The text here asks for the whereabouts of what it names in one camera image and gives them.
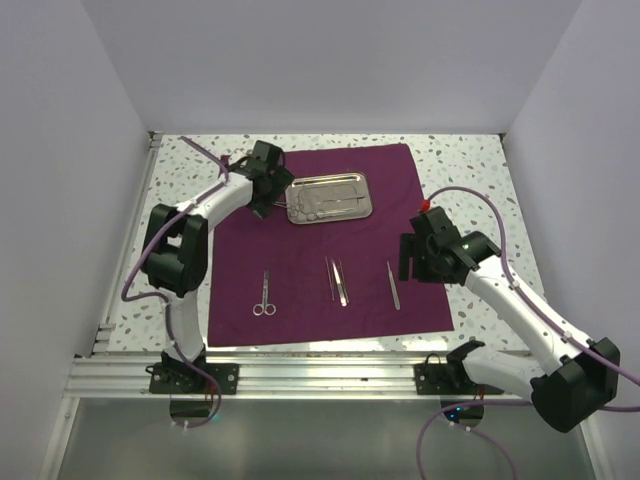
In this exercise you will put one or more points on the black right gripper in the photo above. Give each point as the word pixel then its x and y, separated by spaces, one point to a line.
pixel 411 247

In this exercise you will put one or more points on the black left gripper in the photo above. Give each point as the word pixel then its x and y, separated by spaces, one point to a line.
pixel 281 180

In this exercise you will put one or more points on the steel scalpel handle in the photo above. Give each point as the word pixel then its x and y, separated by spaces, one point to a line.
pixel 393 287

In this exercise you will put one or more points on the steel wide tweezers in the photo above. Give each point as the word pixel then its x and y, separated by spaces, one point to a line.
pixel 340 282

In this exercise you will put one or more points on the steel forceps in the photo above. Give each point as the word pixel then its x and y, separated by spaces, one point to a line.
pixel 330 278

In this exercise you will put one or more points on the steel ring-handled scissors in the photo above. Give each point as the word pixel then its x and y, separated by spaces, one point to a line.
pixel 264 307

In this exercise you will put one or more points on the steel ring-handled hemostat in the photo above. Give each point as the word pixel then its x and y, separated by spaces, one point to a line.
pixel 300 207

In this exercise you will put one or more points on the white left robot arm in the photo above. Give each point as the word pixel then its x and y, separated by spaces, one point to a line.
pixel 175 250

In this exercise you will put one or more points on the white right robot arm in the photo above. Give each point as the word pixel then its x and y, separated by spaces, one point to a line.
pixel 568 375

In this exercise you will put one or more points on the steel instrument tray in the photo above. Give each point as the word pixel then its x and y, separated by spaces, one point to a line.
pixel 336 182

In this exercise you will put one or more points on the steel instruments in tray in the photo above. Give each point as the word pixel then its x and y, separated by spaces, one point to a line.
pixel 331 203

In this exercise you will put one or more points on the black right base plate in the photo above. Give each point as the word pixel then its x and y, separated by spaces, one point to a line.
pixel 436 376

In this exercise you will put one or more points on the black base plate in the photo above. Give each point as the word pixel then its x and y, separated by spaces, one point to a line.
pixel 177 378
pixel 436 376

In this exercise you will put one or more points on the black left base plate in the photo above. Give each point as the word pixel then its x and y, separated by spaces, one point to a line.
pixel 177 378

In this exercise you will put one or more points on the aluminium front rail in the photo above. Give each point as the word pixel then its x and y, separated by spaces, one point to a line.
pixel 271 375

